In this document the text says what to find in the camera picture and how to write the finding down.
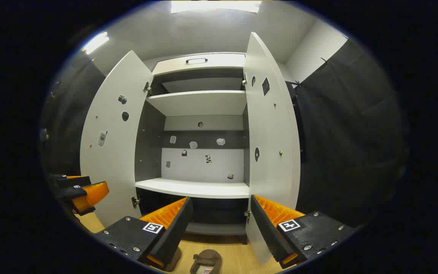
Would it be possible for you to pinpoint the black backdrop cloth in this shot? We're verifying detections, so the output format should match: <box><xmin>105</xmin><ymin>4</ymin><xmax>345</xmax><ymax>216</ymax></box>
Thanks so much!
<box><xmin>40</xmin><ymin>53</ymin><xmax>107</xmax><ymax>179</ymax></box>
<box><xmin>286</xmin><ymin>38</ymin><xmax>409</xmax><ymax>229</ymax></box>

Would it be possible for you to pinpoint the ceiling light panel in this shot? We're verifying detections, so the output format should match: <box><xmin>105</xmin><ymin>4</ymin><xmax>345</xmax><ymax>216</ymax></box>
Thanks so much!
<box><xmin>82</xmin><ymin>32</ymin><xmax>110</xmax><ymax>54</ymax></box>
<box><xmin>171</xmin><ymin>0</ymin><xmax>262</xmax><ymax>14</ymax></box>

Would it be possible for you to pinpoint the white shoe cabinet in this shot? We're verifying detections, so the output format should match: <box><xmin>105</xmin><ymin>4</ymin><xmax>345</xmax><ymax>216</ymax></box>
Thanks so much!
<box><xmin>135</xmin><ymin>53</ymin><xmax>251</xmax><ymax>245</ymax></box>

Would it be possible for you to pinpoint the black door handle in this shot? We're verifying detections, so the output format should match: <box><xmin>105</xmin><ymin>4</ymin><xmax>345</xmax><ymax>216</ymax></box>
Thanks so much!
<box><xmin>286</xmin><ymin>80</ymin><xmax>306</xmax><ymax>164</ymax></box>

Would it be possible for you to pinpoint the white cabinet door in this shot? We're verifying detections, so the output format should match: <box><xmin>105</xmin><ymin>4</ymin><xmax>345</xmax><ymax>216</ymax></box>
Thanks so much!
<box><xmin>80</xmin><ymin>50</ymin><xmax>154</xmax><ymax>228</ymax></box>
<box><xmin>243</xmin><ymin>32</ymin><xmax>301</xmax><ymax>265</ymax></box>

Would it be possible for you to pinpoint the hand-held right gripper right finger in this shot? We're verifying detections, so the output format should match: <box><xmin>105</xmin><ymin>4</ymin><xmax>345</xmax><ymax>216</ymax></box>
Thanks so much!
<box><xmin>250</xmin><ymin>195</ymin><xmax>356</xmax><ymax>269</ymax></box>

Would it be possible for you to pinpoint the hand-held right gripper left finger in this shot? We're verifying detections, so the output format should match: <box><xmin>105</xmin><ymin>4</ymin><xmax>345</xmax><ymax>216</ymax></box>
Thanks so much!
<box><xmin>92</xmin><ymin>197</ymin><xmax>194</xmax><ymax>271</ymax></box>

